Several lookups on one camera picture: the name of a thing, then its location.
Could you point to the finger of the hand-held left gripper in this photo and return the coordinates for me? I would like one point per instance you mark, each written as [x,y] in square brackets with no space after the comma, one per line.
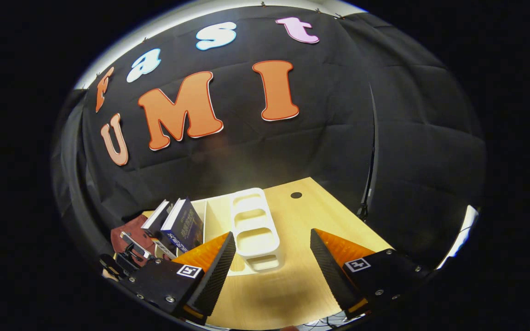
[136,246]
[115,265]

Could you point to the white portrait cover book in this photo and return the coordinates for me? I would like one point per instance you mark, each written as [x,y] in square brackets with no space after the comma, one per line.
[155,219]

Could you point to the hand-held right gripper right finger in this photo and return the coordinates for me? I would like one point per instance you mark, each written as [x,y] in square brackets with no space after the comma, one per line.
[329,276]

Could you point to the blue book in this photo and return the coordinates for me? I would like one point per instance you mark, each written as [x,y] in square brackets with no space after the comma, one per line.
[187,227]

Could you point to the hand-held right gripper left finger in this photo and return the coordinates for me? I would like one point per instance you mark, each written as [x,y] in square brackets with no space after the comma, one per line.
[215,280]

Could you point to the white plastic bookshelf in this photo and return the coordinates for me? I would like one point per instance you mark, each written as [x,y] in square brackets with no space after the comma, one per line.
[253,230]

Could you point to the maroon schoolbag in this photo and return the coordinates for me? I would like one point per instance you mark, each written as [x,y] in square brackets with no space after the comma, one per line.
[129,232]

